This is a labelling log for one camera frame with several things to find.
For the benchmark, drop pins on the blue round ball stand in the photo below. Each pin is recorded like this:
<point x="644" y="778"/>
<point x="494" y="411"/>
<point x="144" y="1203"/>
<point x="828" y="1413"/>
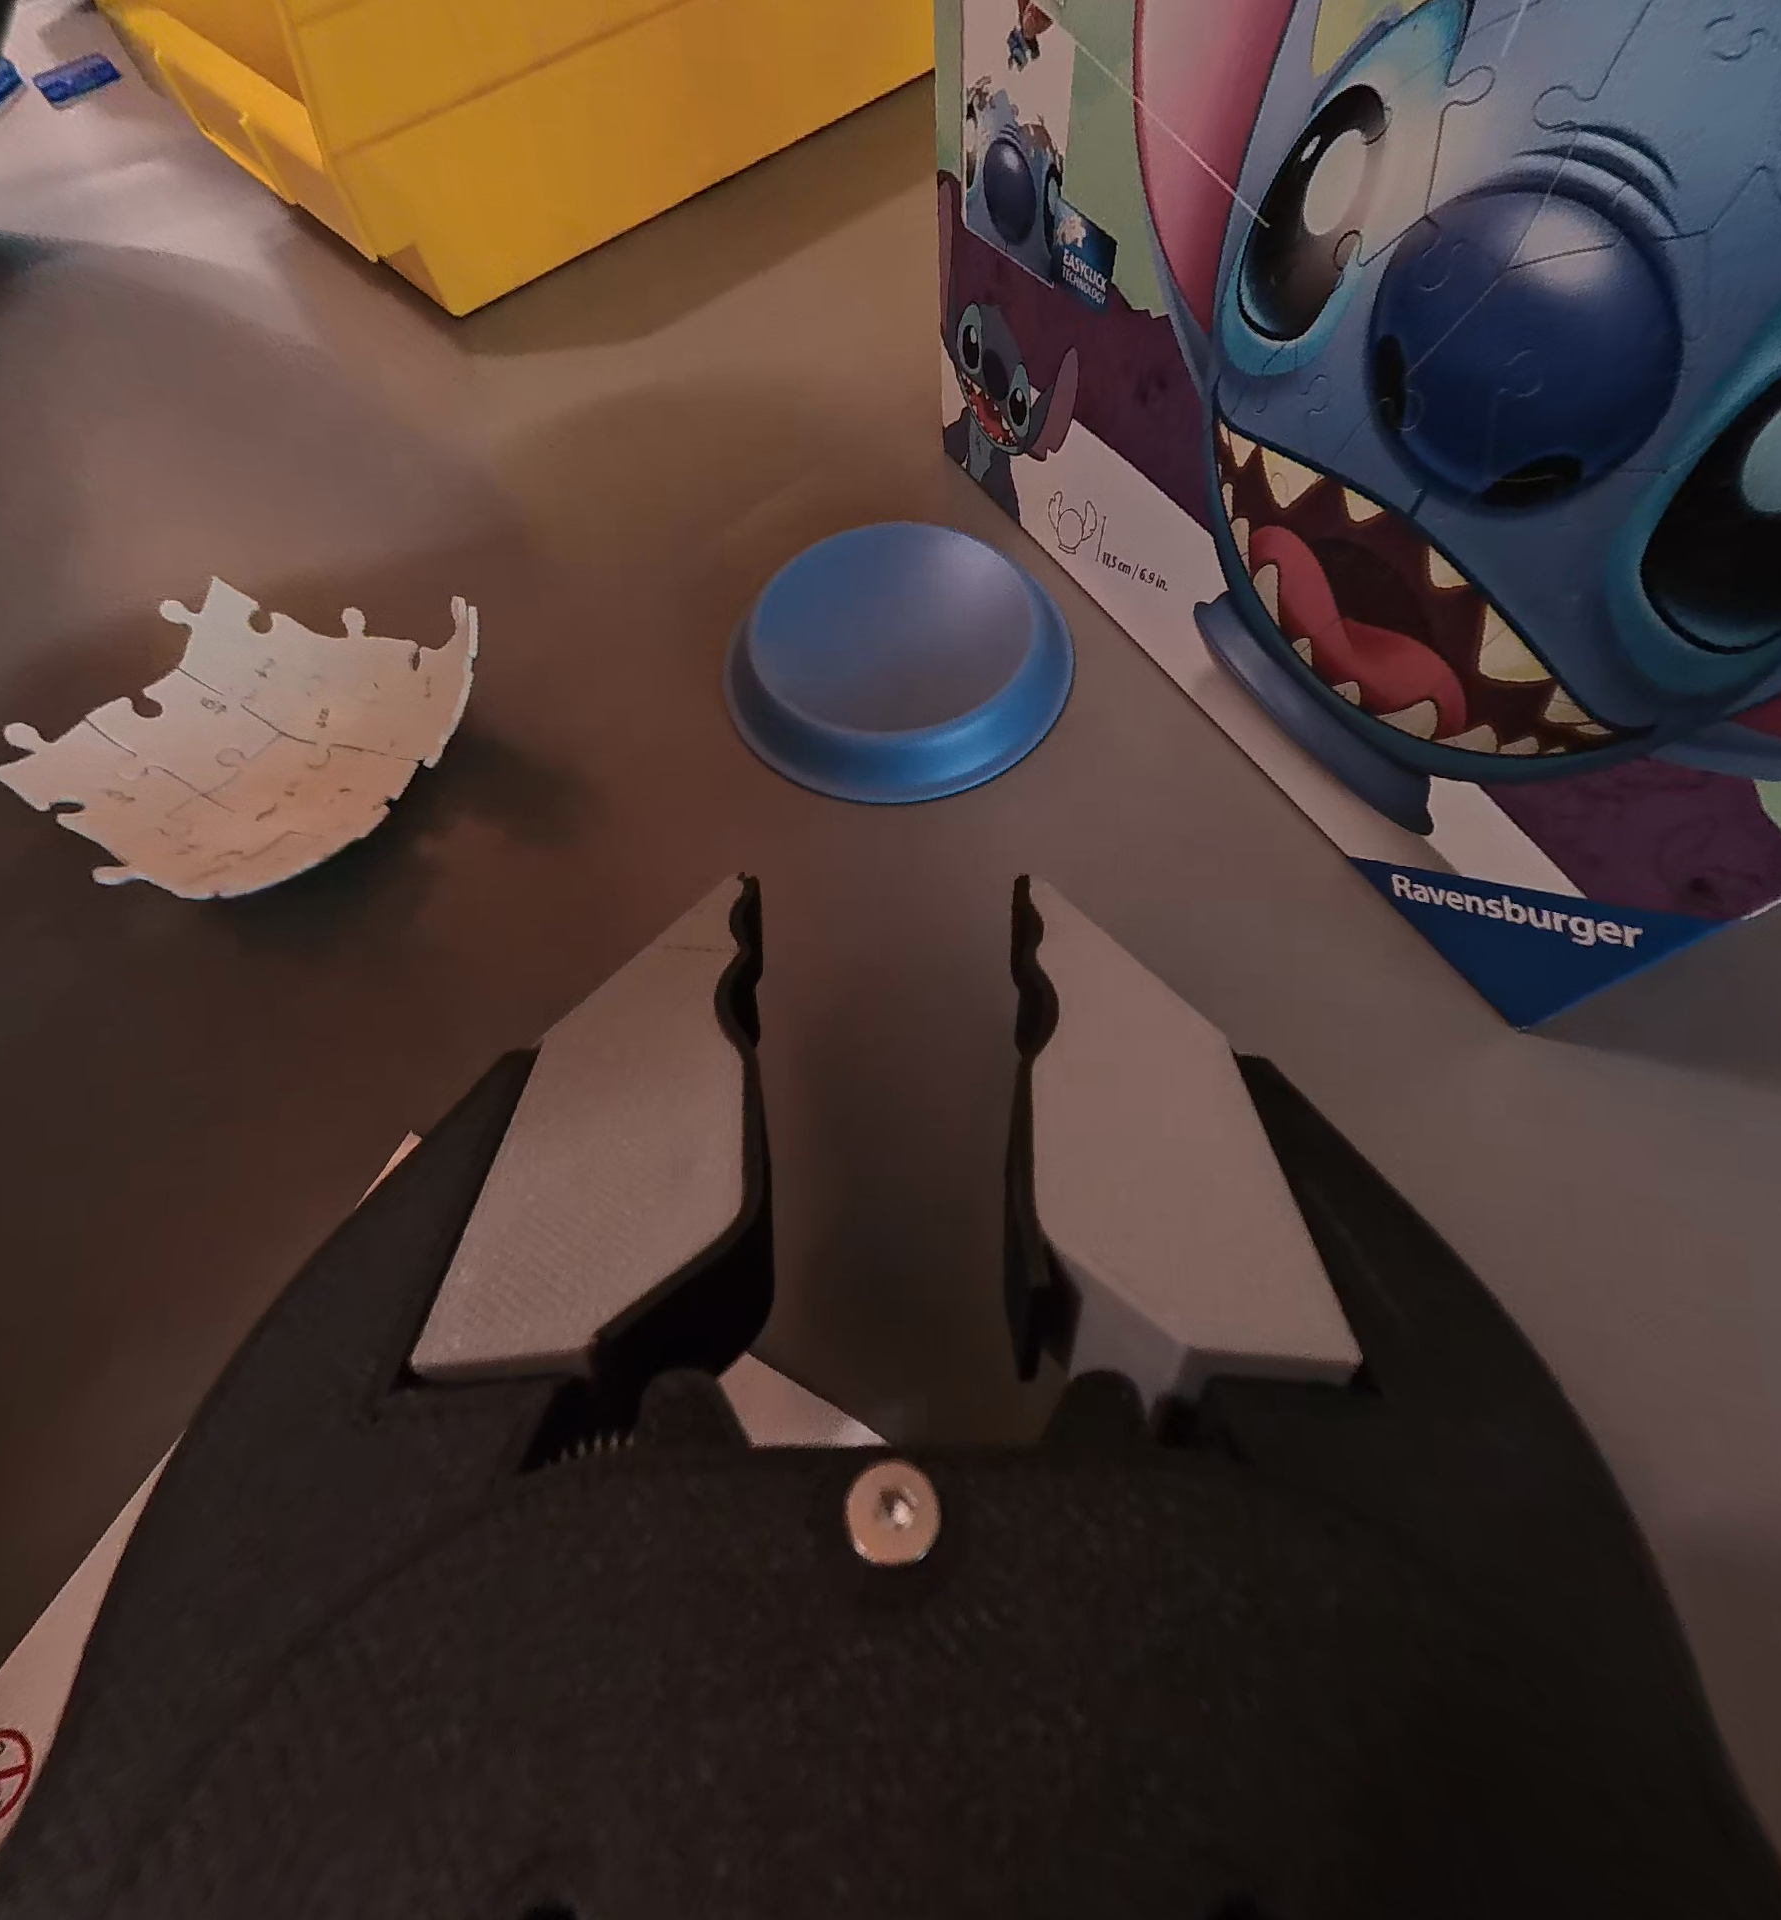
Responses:
<point x="890" y="645"/>

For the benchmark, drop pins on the white folded leaflet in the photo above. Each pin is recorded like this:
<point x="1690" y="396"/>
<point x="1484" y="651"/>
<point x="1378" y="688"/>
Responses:
<point x="20" y="1709"/>

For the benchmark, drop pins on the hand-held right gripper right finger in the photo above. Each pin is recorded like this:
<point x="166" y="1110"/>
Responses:
<point x="1175" y="1200"/>

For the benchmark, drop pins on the cartoon printed puzzle box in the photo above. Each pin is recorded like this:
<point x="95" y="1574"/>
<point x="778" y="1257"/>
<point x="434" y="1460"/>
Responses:
<point x="1431" y="375"/>

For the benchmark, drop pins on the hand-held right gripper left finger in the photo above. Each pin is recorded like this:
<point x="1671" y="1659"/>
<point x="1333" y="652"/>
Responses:
<point x="605" y="1169"/>

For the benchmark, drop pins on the assembled curved puzzle section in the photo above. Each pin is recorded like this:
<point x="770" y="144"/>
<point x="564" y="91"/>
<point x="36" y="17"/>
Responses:
<point x="230" y="748"/>

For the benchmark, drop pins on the yellow plastic bin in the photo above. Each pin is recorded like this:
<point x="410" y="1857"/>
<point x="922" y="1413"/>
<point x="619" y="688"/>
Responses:
<point x="530" y="135"/>

